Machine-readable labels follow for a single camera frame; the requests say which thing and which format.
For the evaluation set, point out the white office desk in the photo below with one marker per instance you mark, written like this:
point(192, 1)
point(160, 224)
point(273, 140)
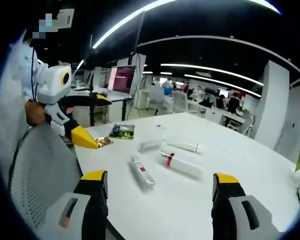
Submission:
point(110, 96)

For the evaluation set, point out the white skincare tube red label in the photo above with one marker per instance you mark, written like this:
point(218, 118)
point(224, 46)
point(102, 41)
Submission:
point(141, 172)

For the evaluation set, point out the long clear skincare tube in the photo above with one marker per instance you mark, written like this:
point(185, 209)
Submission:
point(181, 146)

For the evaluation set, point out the straight ceiling light strip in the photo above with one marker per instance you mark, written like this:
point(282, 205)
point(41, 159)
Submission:
point(215, 70)
point(222, 83)

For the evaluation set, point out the white background office chair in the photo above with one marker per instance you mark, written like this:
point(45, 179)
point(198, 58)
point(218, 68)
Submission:
point(156, 96)
point(180, 101)

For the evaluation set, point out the long curved ceiling light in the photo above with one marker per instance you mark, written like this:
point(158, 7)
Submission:
point(130, 18)

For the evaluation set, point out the gold snack packet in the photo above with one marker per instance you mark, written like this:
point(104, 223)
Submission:
point(104, 142)

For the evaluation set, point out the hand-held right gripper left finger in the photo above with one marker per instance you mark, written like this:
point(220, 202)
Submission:
point(95, 210)

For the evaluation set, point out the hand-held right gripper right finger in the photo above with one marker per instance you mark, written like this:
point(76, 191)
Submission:
point(227, 212)

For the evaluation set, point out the white ventilated box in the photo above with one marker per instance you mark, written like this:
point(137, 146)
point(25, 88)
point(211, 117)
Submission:
point(65, 18)

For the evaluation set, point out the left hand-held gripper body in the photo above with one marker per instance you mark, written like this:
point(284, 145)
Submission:
point(51, 85)

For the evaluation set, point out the small clear packet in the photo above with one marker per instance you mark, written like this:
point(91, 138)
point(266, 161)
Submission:
point(150, 146)

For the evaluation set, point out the green snack packet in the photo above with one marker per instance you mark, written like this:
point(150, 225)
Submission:
point(122, 131)

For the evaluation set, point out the person's white clothing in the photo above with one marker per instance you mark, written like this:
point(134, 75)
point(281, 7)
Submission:
point(18, 67)

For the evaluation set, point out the pink computer monitor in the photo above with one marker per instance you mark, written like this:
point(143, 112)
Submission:
point(122, 80)

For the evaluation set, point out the black ceiling pole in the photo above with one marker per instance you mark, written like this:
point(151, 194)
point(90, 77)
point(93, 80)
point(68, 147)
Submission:
point(139, 32)

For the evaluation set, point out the large clear tube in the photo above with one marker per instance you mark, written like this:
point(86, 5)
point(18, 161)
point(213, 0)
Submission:
point(182, 166)

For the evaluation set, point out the person's left hand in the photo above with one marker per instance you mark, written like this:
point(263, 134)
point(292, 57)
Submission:
point(35, 113)

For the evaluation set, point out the white mesh office chair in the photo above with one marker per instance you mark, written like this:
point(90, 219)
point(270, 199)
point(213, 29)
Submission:
point(42, 170)

